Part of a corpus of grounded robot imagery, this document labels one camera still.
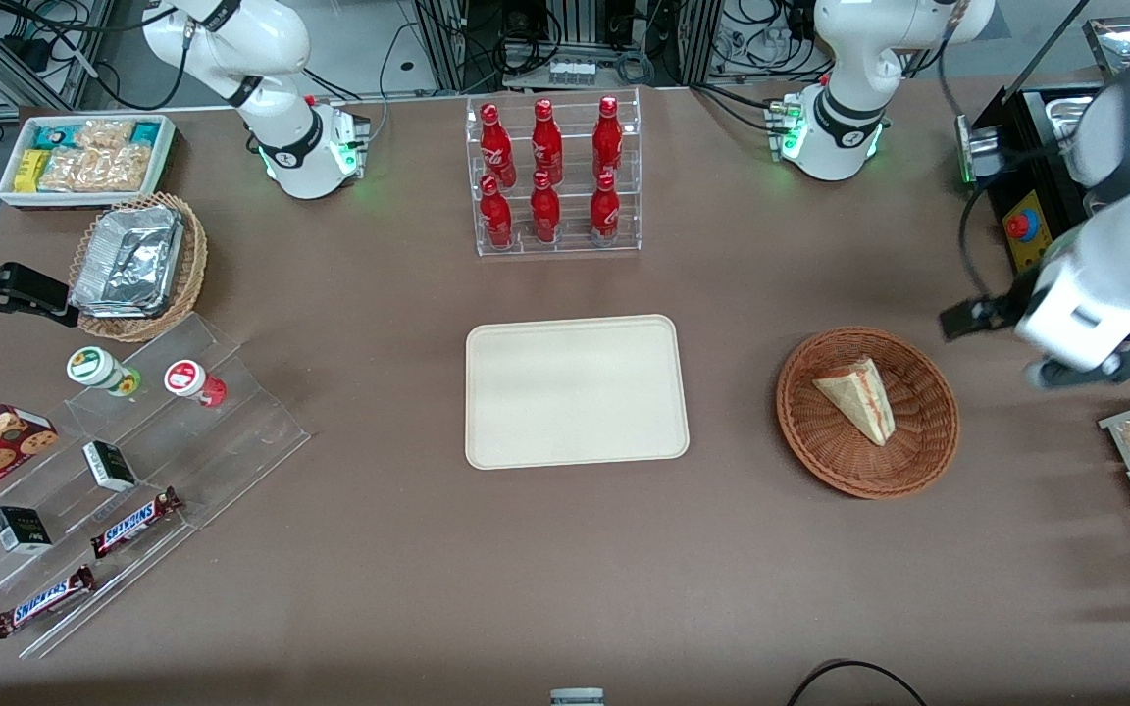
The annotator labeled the triangular sandwich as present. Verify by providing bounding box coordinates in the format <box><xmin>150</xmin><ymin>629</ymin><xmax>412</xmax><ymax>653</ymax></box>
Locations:
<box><xmin>813</xmin><ymin>357</ymin><xmax>896</xmax><ymax>448</ymax></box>

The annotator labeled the brown wicker basket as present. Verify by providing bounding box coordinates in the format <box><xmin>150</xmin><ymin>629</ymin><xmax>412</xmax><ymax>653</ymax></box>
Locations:
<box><xmin>776</xmin><ymin>327</ymin><xmax>960</xmax><ymax>501</ymax></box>

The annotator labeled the light wicker basket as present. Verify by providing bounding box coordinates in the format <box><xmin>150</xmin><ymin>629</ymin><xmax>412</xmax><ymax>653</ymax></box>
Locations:
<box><xmin>68</xmin><ymin>192</ymin><xmax>209</xmax><ymax>344</ymax></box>

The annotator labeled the beige plastic tray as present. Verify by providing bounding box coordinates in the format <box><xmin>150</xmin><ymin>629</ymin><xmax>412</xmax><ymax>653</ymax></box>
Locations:
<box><xmin>465</xmin><ymin>314</ymin><xmax>691</xmax><ymax>471</ymax></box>

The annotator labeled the green lid cup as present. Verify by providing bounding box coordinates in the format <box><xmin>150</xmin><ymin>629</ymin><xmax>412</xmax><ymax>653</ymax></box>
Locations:
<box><xmin>66</xmin><ymin>346</ymin><xmax>142</xmax><ymax>398</ymax></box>

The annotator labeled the white snack bin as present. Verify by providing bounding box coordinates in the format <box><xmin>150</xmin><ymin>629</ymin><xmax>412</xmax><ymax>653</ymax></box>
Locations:
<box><xmin>0</xmin><ymin>113</ymin><xmax>179</xmax><ymax>212</ymax></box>

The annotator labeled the aluminium foil container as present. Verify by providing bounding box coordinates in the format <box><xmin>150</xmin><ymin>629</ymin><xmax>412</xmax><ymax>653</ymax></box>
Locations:
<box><xmin>70</xmin><ymin>204</ymin><xmax>184</xmax><ymax>320</ymax></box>

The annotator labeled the yellow snack pack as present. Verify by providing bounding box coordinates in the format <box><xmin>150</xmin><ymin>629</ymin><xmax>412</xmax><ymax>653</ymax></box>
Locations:
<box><xmin>14</xmin><ymin>149</ymin><xmax>51</xmax><ymax>194</ymax></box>

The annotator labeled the large clear cracker bag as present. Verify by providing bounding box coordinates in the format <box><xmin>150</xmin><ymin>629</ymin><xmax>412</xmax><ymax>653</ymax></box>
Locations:
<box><xmin>40</xmin><ymin>144</ymin><xmax>151</xmax><ymax>193</ymax></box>

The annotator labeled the small clear cracker bag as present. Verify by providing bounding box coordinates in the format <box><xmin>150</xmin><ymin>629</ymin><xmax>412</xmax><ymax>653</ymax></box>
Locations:
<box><xmin>75</xmin><ymin>119</ymin><xmax>136</xmax><ymax>151</ymax></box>

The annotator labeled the red lid cup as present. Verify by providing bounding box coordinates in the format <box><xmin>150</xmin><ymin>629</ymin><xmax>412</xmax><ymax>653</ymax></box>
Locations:
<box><xmin>164</xmin><ymin>360</ymin><xmax>228</xmax><ymax>409</ymax></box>

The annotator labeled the small black box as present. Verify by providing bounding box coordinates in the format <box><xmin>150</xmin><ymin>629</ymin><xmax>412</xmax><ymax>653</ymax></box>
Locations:
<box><xmin>82</xmin><ymin>440</ymin><xmax>138</xmax><ymax>493</ymax></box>
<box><xmin>0</xmin><ymin>506</ymin><xmax>53</xmax><ymax>555</ymax></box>

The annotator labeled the black food warmer cabinet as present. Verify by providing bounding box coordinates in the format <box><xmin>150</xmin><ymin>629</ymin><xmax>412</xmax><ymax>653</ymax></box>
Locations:
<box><xmin>955</xmin><ymin>18</ymin><xmax>1130</xmax><ymax>344</ymax></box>

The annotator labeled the steel food pan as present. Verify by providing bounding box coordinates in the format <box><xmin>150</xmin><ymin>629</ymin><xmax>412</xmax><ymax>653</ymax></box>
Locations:
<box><xmin>1044</xmin><ymin>96</ymin><xmax>1101</xmax><ymax>148</ymax></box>

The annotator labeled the clear acrylic stepped shelf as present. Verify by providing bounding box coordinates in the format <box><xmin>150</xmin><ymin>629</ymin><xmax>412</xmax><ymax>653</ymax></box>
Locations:
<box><xmin>0</xmin><ymin>312</ymin><xmax>313</xmax><ymax>660</ymax></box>

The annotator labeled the brown Snickers bar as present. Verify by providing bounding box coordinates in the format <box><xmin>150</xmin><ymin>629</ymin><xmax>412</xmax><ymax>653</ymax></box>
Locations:
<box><xmin>0</xmin><ymin>565</ymin><xmax>96</xmax><ymax>639</ymax></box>
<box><xmin>90</xmin><ymin>487</ymin><xmax>183</xmax><ymax>560</ymax></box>

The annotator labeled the red cola bottle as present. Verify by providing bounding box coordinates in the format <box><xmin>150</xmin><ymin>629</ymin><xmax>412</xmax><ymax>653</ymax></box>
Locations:
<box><xmin>480</xmin><ymin>103</ymin><xmax>517</xmax><ymax>189</ymax></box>
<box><xmin>532</xmin><ymin>98</ymin><xmax>564</xmax><ymax>185</ymax></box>
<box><xmin>480</xmin><ymin>175</ymin><xmax>515</xmax><ymax>248</ymax></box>
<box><xmin>590</xmin><ymin>173</ymin><xmax>621</xmax><ymax>246</ymax></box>
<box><xmin>530</xmin><ymin>171</ymin><xmax>562</xmax><ymax>244</ymax></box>
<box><xmin>592</xmin><ymin>95</ymin><xmax>624</xmax><ymax>179</ymax></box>

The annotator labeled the clear acrylic bottle rack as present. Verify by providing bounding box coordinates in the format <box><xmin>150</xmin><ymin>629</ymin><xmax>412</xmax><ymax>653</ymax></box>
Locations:
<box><xmin>465</xmin><ymin>86</ymin><xmax>642</xmax><ymax>258</ymax></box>

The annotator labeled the dark grey left wrist camera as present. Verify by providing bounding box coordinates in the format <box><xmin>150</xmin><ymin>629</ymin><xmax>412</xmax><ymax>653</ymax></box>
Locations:
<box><xmin>1024</xmin><ymin>347</ymin><xmax>1130</xmax><ymax>389</ymax></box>

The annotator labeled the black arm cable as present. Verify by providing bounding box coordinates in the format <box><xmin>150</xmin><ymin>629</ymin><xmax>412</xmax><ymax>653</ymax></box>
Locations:
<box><xmin>957</xmin><ymin>147</ymin><xmax>1037</xmax><ymax>305</ymax></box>

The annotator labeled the black floor cable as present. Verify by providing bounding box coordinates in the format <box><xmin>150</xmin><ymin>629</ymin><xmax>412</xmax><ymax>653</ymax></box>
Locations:
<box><xmin>786</xmin><ymin>660</ymin><xmax>929</xmax><ymax>706</ymax></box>

